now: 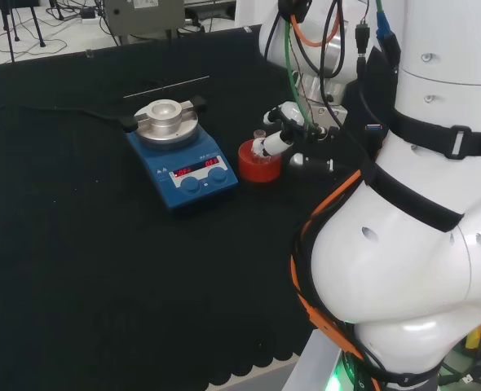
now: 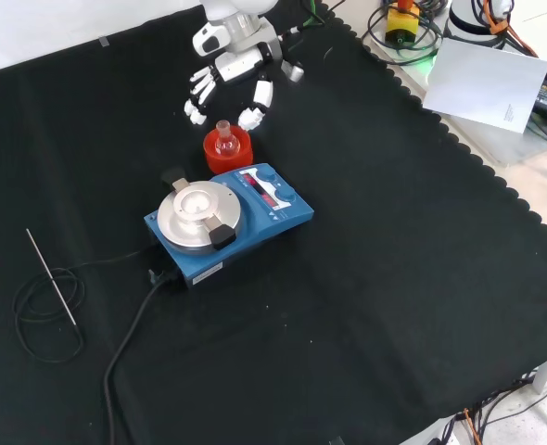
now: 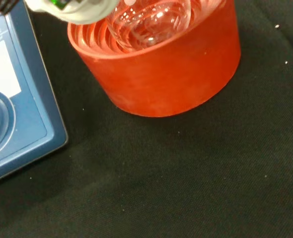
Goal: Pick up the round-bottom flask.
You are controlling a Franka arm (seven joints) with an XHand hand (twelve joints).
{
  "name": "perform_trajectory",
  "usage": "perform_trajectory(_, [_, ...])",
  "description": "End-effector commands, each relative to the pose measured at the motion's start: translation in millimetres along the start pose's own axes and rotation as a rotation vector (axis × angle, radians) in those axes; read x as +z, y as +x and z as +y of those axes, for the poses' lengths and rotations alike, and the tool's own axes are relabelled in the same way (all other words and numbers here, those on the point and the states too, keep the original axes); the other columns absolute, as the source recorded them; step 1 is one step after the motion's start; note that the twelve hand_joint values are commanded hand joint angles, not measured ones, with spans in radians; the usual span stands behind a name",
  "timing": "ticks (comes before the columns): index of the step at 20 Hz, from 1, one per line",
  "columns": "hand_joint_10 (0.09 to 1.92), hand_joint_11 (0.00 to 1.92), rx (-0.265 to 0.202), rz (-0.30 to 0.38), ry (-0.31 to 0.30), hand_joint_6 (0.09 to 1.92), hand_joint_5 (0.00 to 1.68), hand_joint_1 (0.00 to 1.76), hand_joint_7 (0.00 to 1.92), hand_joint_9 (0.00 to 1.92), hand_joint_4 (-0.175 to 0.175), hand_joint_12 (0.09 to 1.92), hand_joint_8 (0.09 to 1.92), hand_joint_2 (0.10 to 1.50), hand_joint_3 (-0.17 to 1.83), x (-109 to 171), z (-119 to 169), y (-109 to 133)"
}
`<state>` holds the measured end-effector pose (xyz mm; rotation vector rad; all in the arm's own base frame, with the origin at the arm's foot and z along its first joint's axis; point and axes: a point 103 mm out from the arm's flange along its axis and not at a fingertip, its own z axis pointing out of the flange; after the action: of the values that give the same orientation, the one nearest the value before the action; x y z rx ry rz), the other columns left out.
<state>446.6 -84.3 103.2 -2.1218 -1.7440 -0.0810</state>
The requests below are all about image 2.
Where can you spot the blue base heater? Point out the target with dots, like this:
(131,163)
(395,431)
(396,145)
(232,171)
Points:
(259,227)

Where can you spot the thin metal probe rod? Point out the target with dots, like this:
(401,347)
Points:
(51,276)

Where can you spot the clear round-bottom flask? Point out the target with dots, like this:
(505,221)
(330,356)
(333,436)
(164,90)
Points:
(227,147)

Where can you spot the clear tape strip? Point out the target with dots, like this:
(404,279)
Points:
(336,441)
(103,41)

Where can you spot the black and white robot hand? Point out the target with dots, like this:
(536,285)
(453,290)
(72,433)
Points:
(238,62)

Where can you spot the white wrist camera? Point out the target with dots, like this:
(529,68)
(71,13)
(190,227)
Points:
(208,41)

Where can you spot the yellow stop button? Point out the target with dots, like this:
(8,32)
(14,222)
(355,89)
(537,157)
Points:
(401,23)

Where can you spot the black bench cloth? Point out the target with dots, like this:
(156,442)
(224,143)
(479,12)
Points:
(347,232)

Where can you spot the white paper sheet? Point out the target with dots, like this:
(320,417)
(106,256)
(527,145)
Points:
(482,83)

